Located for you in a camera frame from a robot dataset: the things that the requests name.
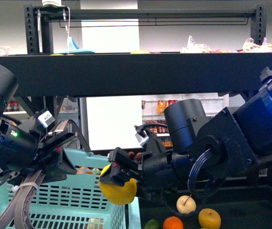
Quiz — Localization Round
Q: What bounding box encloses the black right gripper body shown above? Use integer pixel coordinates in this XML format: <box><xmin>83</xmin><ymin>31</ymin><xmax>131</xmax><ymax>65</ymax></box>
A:
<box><xmin>109</xmin><ymin>130</ymin><xmax>188</xmax><ymax>201</ymax></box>

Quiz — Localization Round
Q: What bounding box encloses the white dome camera device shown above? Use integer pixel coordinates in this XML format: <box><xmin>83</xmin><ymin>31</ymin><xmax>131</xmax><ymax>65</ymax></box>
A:
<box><xmin>42</xmin><ymin>0</ymin><xmax>62</xmax><ymax>7</ymax></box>

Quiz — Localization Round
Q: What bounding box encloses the yellow lemon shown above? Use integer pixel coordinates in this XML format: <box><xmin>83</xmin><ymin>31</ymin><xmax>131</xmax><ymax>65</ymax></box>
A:
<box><xmin>98</xmin><ymin>164</ymin><xmax>137</xmax><ymax>206</ymax></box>

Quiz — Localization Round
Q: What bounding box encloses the orange near kiwi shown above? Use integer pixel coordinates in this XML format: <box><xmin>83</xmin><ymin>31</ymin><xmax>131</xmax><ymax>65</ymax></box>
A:
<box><xmin>162</xmin><ymin>216</ymin><xmax>184</xmax><ymax>229</ymax></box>

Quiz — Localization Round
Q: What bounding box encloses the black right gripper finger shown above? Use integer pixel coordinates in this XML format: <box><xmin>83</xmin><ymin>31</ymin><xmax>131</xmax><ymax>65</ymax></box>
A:
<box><xmin>99</xmin><ymin>164</ymin><xmax>132</xmax><ymax>187</ymax></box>

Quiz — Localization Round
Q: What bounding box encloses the black metal shelf rack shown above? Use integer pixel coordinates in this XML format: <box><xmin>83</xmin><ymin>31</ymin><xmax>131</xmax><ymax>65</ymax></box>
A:
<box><xmin>0</xmin><ymin>5</ymin><xmax>272</xmax><ymax>112</ymax></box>

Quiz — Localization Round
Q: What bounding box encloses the white hanging cable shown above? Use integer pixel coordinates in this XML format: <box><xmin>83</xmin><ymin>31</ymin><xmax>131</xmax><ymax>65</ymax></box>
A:
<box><xmin>65</xmin><ymin>6</ymin><xmax>73</xmax><ymax>53</ymax></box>

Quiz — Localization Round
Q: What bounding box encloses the bagged fruit right top shelf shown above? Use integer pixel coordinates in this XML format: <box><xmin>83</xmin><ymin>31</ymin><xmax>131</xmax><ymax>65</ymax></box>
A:
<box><xmin>242</xmin><ymin>37</ymin><xmax>272</xmax><ymax>53</ymax></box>

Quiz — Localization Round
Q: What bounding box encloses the white wall product shelf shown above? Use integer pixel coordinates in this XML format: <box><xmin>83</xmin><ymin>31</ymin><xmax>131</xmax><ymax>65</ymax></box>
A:
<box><xmin>142</xmin><ymin>93</ymin><xmax>229</xmax><ymax>152</ymax></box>

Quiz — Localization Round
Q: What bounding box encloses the bagged fruit middle top shelf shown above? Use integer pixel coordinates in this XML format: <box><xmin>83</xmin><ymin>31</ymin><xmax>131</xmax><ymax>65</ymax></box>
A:
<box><xmin>180</xmin><ymin>35</ymin><xmax>215</xmax><ymax>53</ymax></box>

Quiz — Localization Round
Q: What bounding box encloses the green avocado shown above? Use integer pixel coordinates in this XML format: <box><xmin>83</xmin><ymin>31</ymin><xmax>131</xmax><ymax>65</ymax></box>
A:
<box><xmin>144</xmin><ymin>219</ymin><xmax>160</xmax><ymax>229</ymax></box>

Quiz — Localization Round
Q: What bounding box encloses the yellow orange apple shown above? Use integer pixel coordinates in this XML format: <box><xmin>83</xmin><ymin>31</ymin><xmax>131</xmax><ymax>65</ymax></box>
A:
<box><xmin>198</xmin><ymin>208</ymin><xmax>221</xmax><ymax>229</ymax></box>

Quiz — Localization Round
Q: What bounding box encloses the blue basket on top shelf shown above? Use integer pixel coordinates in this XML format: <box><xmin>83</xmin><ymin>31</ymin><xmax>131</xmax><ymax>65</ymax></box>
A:
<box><xmin>54</xmin><ymin>37</ymin><xmax>95</xmax><ymax>54</ymax></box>

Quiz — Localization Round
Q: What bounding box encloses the green apple top shelf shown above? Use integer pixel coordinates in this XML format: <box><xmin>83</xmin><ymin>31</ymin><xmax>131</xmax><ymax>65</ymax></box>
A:
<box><xmin>131</xmin><ymin>50</ymin><xmax>150</xmax><ymax>54</ymax></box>

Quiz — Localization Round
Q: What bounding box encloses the bagged fruit shelf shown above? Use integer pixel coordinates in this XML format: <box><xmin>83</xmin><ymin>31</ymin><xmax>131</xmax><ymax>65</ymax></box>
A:
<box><xmin>180</xmin><ymin>35</ymin><xmax>215</xmax><ymax>53</ymax></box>
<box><xmin>242</xmin><ymin>37</ymin><xmax>272</xmax><ymax>53</ymax></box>

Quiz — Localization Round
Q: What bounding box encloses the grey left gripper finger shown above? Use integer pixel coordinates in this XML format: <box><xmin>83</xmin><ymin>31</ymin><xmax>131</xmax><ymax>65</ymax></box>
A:
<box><xmin>0</xmin><ymin>170</ymin><xmax>45</xmax><ymax>229</ymax></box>
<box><xmin>54</xmin><ymin>119</ymin><xmax>91</xmax><ymax>152</ymax></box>

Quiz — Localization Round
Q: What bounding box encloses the teal plastic basket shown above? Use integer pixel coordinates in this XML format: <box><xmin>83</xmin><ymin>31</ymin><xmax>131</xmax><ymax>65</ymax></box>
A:
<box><xmin>0</xmin><ymin>147</ymin><xmax>141</xmax><ymax>229</ymax></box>

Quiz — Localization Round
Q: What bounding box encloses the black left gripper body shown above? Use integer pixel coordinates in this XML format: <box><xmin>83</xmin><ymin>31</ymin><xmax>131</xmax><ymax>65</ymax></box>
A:
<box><xmin>19</xmin><ymin>108</ymin><xmax>77</xmax><ymax>183</ymax></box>

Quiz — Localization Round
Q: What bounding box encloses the white pear with stem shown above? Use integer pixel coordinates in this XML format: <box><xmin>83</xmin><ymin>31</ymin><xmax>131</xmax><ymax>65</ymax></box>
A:
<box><xmin>176</xmin><ymin>195</ymin><xmax>197</xmax><ymax>214</ymax></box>

